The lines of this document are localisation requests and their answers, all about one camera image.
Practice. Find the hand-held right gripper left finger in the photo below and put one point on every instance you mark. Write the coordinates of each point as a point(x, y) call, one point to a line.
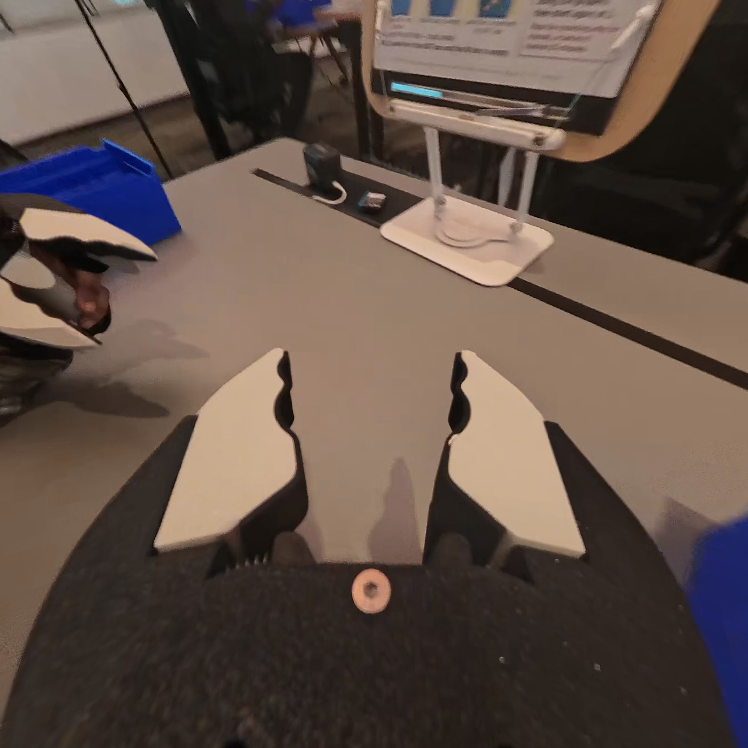
point(234, 467)

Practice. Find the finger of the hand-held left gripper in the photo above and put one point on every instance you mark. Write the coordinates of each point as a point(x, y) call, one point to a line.
point(82, 231)
point(29, 321)

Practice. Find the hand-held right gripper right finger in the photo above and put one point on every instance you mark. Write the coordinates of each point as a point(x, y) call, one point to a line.
point(508, 479)

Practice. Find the blue plastic bin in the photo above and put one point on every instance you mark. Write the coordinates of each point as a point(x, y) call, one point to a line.
point(724, 613)
point(105, 193)

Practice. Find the person's left hand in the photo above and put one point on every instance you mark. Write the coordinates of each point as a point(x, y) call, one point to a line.
point(90, 298)

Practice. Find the thin black stand pole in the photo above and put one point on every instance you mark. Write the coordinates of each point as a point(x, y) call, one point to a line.
point(122, 87)

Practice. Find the thick black vertical pole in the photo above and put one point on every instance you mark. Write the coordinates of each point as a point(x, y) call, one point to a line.
point(193, 76)

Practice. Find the small black battery pack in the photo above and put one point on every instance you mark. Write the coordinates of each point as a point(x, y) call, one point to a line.
point(372, 201)

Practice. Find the black office chair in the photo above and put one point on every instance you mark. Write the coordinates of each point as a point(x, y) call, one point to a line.
point(672, 175)

